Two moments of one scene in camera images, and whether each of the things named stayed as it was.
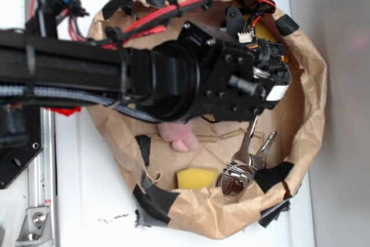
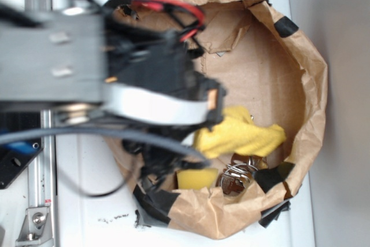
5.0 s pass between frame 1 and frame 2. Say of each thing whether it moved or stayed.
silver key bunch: stayed
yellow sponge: stayed
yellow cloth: moved
